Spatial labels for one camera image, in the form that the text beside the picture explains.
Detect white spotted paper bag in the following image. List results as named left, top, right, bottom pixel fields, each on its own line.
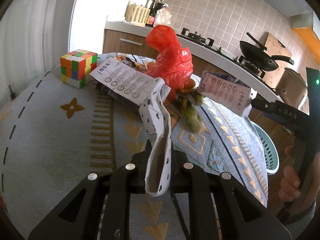
left=139, top=77, right=172, bottom=197

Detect green vegetable scraps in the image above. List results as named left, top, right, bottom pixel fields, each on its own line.
left=173, top=95, right=206, bottom=134

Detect pink grey printed carton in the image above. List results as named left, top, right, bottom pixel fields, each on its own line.
left=197, top=70, right=257, bottom=117

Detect orange peel scraps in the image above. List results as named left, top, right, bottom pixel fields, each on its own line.
left=164, top=78, right=196, bottom=106

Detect white printed paper carton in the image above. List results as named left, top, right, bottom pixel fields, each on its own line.
left=89, top=57, right=155, bottom=111

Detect red plastic bag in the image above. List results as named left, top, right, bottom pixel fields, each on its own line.
left=145, top=25, right=193, bottom=90

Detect person's right hand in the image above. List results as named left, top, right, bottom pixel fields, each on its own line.
left=278, top=145, right=302, bottom=203

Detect brown rice cooker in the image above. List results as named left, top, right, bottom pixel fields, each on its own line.
left=276, top=67, right=308, bottom=110

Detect light blue perforated waste basket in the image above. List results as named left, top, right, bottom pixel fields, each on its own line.
left=251, top=122, right=279, bottom=175

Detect black wok pan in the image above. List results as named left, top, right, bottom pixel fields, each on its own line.
left=240, top=32, right=295, bottom=72

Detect wooden cutting board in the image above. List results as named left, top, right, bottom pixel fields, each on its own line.
left=262, top=33, right=292, bottom=88

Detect patterned blue grey tablecloth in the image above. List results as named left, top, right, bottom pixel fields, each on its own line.
left=1, top=68, right=268, bottom=238

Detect black gas stove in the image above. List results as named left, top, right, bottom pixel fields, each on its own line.
left=177, top=28, right=265, bottom=80

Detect multicolour puzzle cube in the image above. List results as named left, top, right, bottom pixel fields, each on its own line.
left=60, top=49, right=98, bottom=89

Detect dark soy sauce bottle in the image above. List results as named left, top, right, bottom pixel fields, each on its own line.
left=145, top=0, right=157, bottom=27

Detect clear plastic bag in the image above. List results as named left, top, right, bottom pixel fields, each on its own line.
left=153, top=8, right=172, bottom=27

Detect cream woven basket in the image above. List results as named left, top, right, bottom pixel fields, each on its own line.
left=125, top=3, right=150, bottom=27

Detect orange wall cabinet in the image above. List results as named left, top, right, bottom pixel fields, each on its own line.
left=292, top=27, right=320, bottom=64

